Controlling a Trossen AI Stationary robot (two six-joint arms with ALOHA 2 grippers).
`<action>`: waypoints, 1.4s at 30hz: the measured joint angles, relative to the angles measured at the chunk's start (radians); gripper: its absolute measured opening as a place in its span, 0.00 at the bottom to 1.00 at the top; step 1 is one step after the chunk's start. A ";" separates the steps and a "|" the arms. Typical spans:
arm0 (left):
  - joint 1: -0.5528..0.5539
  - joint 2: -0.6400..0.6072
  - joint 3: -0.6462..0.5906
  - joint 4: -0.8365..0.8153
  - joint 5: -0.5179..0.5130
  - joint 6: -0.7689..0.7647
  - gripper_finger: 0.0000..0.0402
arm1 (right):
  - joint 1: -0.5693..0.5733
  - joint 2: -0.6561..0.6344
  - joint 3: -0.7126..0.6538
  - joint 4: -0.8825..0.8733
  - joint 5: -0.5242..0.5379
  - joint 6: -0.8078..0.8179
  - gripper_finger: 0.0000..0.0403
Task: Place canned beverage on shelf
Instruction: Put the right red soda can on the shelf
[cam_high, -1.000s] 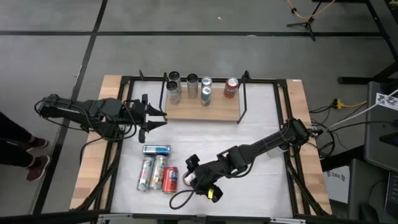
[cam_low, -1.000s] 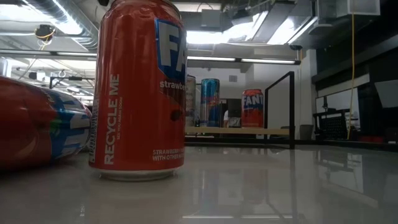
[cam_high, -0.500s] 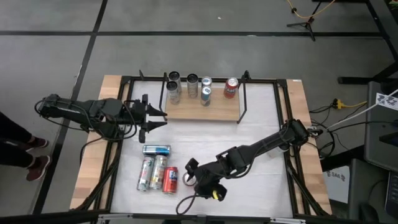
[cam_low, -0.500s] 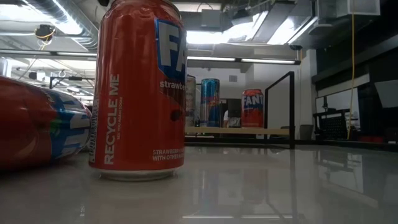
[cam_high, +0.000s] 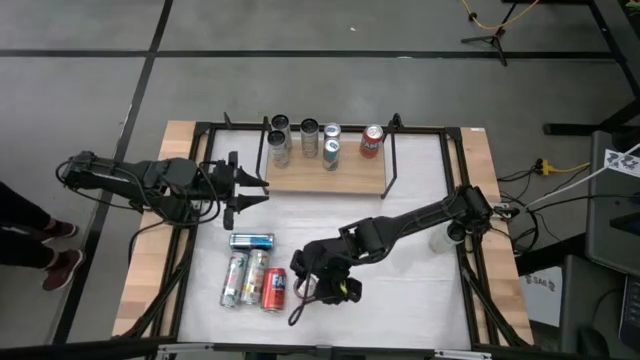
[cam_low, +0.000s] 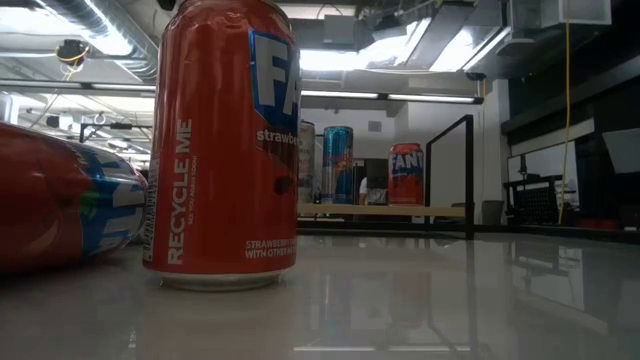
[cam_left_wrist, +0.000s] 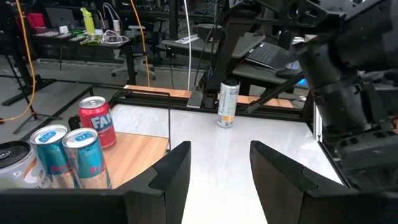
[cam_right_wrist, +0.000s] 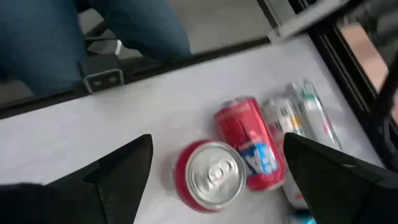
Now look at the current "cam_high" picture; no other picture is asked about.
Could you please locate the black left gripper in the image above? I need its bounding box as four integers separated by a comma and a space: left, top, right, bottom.
202, 151, 270, 230

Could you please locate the white Celsius can orange print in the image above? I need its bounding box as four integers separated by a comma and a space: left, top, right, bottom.
299, 117, 321, 159
240, 248, 270, 307

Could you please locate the person's shoe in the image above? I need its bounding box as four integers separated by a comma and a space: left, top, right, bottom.
41, 248, 86, 293
42, 221, 80, 240

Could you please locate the person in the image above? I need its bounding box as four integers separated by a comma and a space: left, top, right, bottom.
0, 180, 87, 293

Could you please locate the black tripod stand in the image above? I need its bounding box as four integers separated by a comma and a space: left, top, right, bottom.
460, 0, 519, 67

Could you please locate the gray equipment case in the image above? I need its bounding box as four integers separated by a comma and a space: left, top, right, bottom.
585, 129, 640, 274

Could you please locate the white printed tag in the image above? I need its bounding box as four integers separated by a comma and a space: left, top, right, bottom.
603, 148, 640, 179

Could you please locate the wooden shelf black metal frame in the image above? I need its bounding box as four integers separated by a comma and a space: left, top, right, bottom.
254, 115, 400, 200

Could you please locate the black metal table frame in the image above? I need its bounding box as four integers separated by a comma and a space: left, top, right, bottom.
112, 119, 534, 360

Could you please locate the yellow extension cord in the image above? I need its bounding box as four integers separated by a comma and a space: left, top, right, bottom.
534, 158, 592, 176

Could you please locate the white cable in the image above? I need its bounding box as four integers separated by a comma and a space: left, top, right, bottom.
522, 142, 640, 210

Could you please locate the yellow cable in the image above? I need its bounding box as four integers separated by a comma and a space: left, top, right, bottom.
459, 0, 541, 31

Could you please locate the black desk frame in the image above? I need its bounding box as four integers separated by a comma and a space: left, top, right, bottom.
502, 0, 640, 137

